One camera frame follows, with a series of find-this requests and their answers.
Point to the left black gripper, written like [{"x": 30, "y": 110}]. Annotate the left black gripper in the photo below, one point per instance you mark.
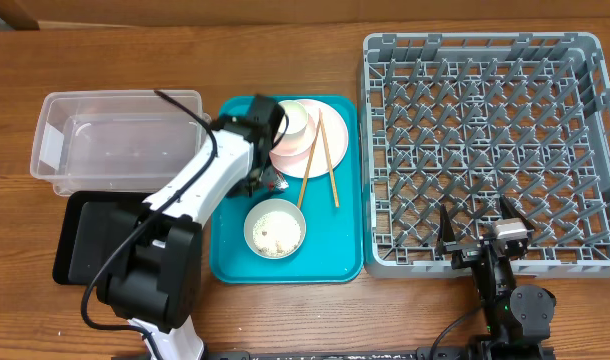
[{"x": 242, "y": 188}]

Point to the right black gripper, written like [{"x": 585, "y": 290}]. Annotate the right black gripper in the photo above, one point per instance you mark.
[{"x": 462, "y": 256}]

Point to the pale green paper cup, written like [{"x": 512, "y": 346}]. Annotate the pale green paper cup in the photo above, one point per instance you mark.
[{"x": 295, "y": 118}]

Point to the red snack wrapper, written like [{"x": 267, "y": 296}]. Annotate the red snack wrapper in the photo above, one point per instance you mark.
[{"x": 277, "y": 181}]

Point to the wooden chopstick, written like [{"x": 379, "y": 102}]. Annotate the wooden chopstick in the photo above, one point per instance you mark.
[
  {"x": 309, "y": 162},
  {"x": 328, "y": 160}
]

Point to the grey bowl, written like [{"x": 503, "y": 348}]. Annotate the grey bowl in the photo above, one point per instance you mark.
[{"x": 274, "y": 204}]

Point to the white rice leftovers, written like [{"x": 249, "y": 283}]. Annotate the white rice leftovers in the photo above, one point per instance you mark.
[{"x": 276, "y": 234}]

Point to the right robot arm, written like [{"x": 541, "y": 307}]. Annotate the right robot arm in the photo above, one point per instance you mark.
[{"x": 518, "y": 317}]

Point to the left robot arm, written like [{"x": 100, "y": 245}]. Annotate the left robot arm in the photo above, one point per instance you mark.
[{"x": 149, "y": 277}]

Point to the grey dishwasher rack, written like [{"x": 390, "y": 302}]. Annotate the grey dishwasher rack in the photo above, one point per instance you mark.
[{"x": 451, "y": 122}]

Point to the small pink plate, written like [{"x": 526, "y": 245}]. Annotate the small pink plate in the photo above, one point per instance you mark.
[{"x": 296, "y": 147}]

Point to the clear plastic storage bin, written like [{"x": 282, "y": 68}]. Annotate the clear plastic storage bin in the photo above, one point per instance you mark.
[{"x": 111, "y": 140}]

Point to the teal serving tray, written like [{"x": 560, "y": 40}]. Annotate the teal serving tray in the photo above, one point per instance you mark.
[{"x": 332, "y": 250}]

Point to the black plastic tray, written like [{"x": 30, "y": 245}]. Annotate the black plastic tray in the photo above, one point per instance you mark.
[{"x": 80, "y": 252}]

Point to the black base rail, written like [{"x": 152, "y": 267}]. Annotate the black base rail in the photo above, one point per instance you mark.
[{"x": 421, "y": 353}]

